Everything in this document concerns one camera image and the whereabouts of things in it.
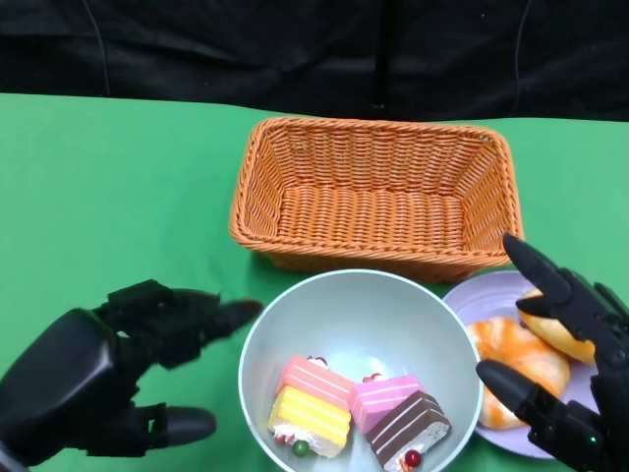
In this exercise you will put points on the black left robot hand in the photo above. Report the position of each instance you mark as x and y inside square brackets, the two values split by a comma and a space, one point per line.
[64, 373]

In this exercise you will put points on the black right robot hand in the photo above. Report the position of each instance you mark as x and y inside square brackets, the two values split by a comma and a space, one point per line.
[609, 354]

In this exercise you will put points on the oblong orange bread loaf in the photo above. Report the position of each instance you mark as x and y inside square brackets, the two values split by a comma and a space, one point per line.
[555, 336]

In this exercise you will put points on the chocolate brown cake slice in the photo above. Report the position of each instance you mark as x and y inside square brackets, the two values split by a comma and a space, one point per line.
[408, 428]

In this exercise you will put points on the magenta pink cake slice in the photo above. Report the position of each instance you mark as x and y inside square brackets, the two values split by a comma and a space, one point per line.
[383, 398]

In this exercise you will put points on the yellow cake slice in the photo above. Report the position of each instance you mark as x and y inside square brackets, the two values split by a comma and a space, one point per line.
[309, 418]

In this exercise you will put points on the salmon pink cake slice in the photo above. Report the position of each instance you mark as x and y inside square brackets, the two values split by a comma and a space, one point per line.
[314, 378]

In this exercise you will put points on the pale green bowl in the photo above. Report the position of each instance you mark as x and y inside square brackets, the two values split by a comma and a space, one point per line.
[359, 319]

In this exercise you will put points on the lavender plate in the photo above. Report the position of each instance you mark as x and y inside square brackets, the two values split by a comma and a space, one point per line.
[486, 300]

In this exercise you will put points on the orange wicker basket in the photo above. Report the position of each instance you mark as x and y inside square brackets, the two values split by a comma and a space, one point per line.
[373, 211]

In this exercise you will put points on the green tablecloth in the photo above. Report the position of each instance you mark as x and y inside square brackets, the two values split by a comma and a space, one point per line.
[98, 196]

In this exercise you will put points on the black backdrop curtain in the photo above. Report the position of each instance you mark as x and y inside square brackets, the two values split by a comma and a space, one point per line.
[196, 44]

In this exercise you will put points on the black vertical pole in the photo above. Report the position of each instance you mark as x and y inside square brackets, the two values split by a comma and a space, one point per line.
[383, 49]

